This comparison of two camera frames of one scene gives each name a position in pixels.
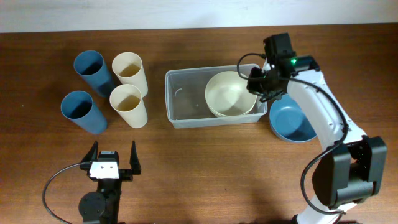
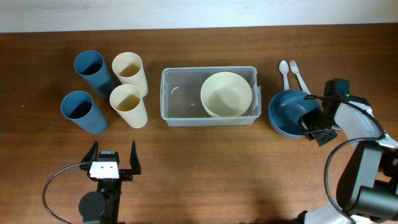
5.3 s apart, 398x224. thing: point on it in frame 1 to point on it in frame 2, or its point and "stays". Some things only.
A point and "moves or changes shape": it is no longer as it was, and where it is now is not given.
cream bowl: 218,114 moves or changes shape
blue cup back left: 90,65 stays
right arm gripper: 252,87 to 304,121
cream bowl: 226,94 stays
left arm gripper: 127,174 stays
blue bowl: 288,122 stays
